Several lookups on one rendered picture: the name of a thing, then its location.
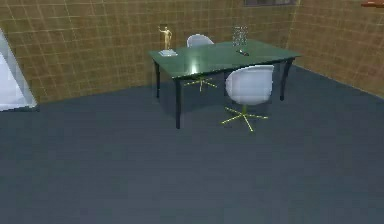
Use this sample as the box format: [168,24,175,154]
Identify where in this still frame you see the green table with black legs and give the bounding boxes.
[148,39,303,130]

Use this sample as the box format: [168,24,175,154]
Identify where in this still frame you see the clear wire-pattern vase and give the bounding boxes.
[232,25,249,47]

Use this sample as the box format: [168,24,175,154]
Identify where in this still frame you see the gold figure statue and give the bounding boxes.
[157,25,179,58]

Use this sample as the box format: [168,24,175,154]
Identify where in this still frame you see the white room door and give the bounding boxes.
[0,29,38,112]

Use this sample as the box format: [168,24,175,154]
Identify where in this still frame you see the white swivel chair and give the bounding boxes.
[183,33,218,93]
[220,64,275,133]

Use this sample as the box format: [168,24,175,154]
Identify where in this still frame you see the red-brown wall shelf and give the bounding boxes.
[360,0,384,9]

